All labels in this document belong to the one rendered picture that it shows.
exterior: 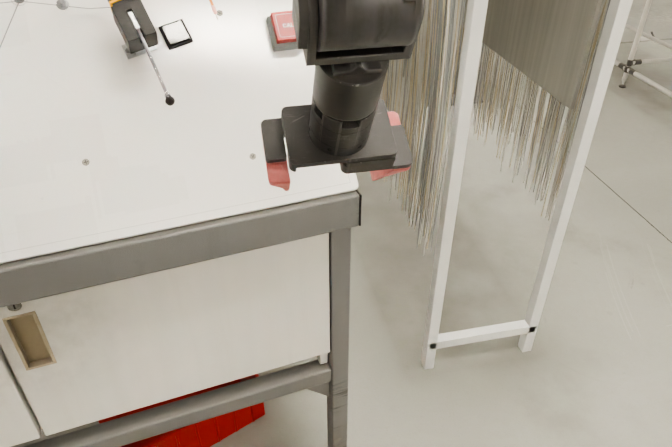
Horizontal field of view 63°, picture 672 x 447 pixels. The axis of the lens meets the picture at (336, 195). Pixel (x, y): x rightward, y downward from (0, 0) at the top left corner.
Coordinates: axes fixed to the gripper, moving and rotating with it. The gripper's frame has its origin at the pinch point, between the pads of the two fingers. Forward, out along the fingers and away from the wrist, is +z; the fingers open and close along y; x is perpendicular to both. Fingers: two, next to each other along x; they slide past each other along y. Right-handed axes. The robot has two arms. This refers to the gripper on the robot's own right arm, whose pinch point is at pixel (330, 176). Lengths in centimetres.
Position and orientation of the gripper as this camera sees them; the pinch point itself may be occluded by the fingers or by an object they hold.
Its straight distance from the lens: 60.4
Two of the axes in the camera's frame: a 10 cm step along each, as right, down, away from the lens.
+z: -1.0, 4.5, 8.9
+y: -9.8, 1.1, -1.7
